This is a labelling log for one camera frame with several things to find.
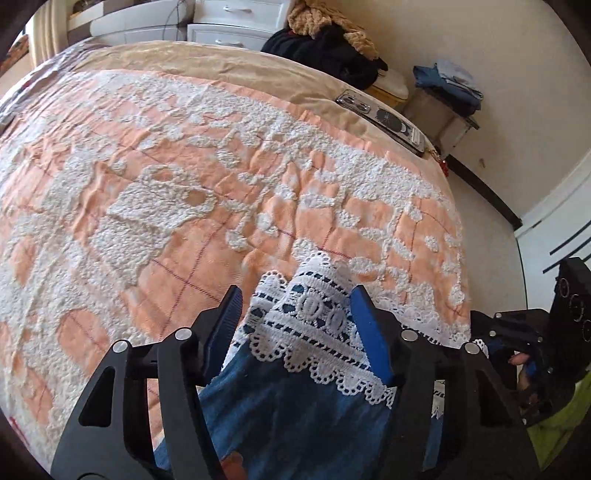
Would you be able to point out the right hand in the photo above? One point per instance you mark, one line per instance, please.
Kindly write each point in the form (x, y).
(519, 360)

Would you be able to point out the orange white quilted bedspread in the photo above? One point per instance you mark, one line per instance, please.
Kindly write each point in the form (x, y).
(138, 182)

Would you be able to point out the white drawer cabinet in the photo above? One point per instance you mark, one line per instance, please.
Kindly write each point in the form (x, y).
(244, 24)

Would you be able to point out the green fleece right sleeve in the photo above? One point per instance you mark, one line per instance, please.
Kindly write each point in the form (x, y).
(551, 436)

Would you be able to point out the folded blue clothes stack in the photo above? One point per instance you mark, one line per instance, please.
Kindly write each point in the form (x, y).
(453, 84)

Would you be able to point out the tan knitted garment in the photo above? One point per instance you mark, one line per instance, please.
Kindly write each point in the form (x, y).
(310, 17)

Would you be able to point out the cream curtain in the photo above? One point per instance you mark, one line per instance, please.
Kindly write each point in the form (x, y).
(47, 31)

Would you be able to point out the black clothes pile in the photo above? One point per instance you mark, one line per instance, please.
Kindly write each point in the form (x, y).
(329, 53)

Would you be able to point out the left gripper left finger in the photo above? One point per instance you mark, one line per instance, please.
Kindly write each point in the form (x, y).
(108, 434)

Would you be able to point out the blue denim lace-trimmed pants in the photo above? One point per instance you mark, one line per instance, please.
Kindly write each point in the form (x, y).
(296, 398)

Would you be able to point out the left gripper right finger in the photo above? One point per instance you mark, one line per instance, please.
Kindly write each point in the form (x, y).
(483, 436)

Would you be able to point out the white dressing table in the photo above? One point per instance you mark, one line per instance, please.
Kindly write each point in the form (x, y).
(126, 22)

